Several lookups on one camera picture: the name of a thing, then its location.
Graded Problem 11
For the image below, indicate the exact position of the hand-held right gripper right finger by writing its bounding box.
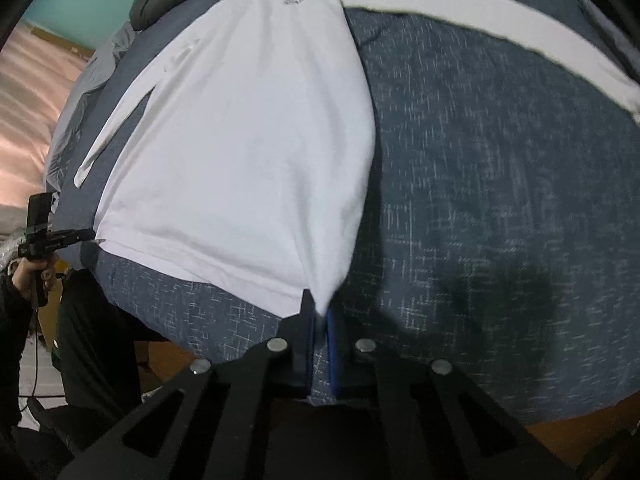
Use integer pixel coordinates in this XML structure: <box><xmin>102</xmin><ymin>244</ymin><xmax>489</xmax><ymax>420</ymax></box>
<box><xmin>327</xmin><ymin>307</ymin><xmax>576</xmax><ymax>480</ymax></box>

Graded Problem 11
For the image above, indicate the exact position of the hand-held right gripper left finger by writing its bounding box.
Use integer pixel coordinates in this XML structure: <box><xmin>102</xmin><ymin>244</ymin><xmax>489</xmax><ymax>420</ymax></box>
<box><xmin>57</xmin><ymin>290</ymin><xmax>316</xmax><ymax>480</ymax></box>

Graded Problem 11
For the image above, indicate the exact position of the white long-sleeve shirt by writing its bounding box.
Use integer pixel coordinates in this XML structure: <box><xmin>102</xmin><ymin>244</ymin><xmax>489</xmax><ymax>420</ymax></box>
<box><xmin>74</xmin><ymin>0</ymin><xmax>640</xmax><ymax>318</ymax></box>

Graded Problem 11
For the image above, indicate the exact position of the person's left forearm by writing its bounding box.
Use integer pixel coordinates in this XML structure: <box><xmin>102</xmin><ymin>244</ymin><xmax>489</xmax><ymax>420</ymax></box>
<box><xmin>0</xmin><ymin>272</ymin><xmax>36</xmax><ymax>426</ymax></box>

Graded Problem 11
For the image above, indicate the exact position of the person's left hand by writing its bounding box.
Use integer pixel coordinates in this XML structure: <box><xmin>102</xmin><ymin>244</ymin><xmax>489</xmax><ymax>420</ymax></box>
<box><xmin>12</xmin><ymin>258</ymin><xmax>57</xmax><ymax>308</ymax></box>

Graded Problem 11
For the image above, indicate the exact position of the pink curtain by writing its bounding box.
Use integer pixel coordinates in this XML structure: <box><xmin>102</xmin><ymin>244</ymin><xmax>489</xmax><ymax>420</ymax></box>
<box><xmin>0</xmin><ymin>25</ymin><xmax>93</xmax><ymax>211</ymax></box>

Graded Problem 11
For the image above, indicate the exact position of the light grey bed sheet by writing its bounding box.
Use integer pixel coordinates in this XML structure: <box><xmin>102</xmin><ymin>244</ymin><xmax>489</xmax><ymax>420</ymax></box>
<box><xmin>47</xmin><ymin>25</ymin><xmax>136</xmax><ymax>191</ymax></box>

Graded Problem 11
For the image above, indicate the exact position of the blue patterned bedspread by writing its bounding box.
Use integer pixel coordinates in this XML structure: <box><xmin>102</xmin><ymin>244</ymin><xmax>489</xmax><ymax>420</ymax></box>
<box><xmin>47</xmin><ymin>0</ymin><xmax>640</xmax><ymax>426</ymax></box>

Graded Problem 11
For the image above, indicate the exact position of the thin black cable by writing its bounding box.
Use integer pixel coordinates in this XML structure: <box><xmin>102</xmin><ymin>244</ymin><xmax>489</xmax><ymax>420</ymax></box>
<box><xmin>20</xmin><ymin>310</ymin><xmax>66</xmax><ymax>411</ymax></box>

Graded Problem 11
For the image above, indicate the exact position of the wooden window frame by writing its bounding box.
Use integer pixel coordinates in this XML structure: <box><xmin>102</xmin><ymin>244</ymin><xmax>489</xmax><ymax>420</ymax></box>
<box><xmin>25</xmin><ymin>20</ymin><xmax>96</xmax><ymax>58</ymax></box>

